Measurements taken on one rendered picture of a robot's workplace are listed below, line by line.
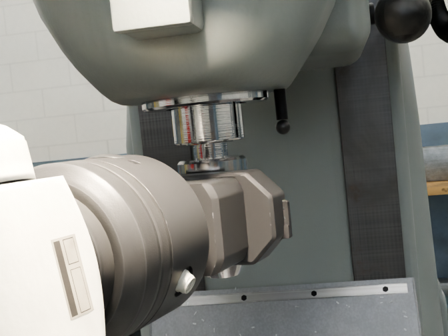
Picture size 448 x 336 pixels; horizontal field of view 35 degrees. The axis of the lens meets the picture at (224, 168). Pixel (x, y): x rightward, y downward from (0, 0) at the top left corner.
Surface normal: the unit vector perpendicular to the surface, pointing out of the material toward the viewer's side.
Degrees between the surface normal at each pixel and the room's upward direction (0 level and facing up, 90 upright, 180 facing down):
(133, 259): 88
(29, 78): 90
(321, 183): 90
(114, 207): 67
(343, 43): 135
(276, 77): 144
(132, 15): 90
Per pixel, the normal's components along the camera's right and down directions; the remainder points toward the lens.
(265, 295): -0.18, -0.39
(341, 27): -0.14, 0.22
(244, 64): 0.30, 0.73
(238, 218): 0.92, -0.07
